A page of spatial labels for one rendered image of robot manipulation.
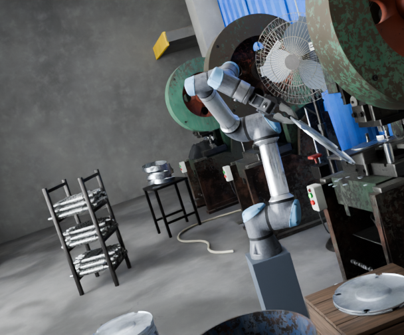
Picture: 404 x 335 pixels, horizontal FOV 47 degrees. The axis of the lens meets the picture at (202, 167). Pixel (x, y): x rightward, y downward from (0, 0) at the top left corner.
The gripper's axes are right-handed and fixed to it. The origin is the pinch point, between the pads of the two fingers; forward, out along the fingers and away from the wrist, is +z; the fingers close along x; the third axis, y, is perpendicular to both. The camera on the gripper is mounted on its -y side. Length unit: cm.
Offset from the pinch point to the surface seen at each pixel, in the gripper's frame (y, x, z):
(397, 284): -10, 35, 61
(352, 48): -1.9, -31.9, 5.4
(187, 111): 338, 31, -52
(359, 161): 47, 0, 45
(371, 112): 45, -22, 37
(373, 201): 21, 13, 50
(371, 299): -17, 43, 52
